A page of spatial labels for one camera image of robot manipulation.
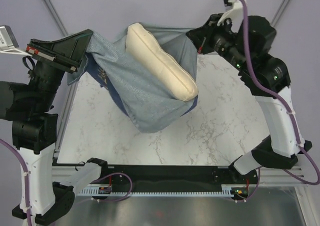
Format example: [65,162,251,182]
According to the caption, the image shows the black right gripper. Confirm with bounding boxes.
[187,13,250,72]

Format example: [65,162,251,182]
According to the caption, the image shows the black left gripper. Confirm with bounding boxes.
[28,27,95,108]

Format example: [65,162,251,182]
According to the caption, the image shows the cream white pillow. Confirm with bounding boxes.
[125,23,199,102]

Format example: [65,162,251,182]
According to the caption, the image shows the blue denim pillowcase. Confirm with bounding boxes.
[67,23,199,133]

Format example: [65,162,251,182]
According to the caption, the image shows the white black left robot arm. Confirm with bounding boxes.
[0,26,110,225]

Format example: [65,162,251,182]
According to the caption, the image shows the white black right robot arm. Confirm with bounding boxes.
[186,14,301,183]

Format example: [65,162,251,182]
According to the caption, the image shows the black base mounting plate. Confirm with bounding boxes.
[79,163,260,193]

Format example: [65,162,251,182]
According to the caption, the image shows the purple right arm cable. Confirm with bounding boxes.
[233,0,320,204]

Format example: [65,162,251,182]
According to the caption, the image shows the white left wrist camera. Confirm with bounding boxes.
[0,25,29,56]

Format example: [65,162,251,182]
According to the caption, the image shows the white slotted cable duct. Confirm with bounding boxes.
[77,184,249,197]

